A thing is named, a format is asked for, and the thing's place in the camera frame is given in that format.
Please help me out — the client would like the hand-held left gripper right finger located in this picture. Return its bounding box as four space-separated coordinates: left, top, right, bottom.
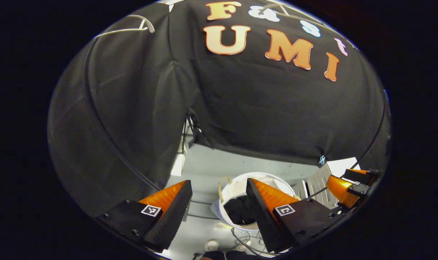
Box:
246 178 344 253

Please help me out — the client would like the white laundry hamper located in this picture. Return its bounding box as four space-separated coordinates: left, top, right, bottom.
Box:
210 172 302 231

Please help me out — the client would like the white clothes hanger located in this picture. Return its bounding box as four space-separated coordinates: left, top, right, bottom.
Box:
258 3 328 27
95 14 156 39

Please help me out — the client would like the black knit sweater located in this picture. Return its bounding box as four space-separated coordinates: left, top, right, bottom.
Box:
223 195 257 225

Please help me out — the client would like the black floor cable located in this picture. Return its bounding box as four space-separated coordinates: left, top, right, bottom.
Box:
230 227 277 257

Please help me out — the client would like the grey ribbed metal plate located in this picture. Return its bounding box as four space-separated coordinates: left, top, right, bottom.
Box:
293 164 338 210

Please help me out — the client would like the black backdrop cloth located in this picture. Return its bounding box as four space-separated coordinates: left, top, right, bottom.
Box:
48 0 392 217

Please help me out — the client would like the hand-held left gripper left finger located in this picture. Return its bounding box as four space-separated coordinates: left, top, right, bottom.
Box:
96 179 193 253

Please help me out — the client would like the white paper sheet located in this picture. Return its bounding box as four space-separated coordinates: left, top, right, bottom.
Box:
327 157 360 177

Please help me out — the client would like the white panel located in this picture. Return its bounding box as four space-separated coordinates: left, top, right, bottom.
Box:
170 119 186 177

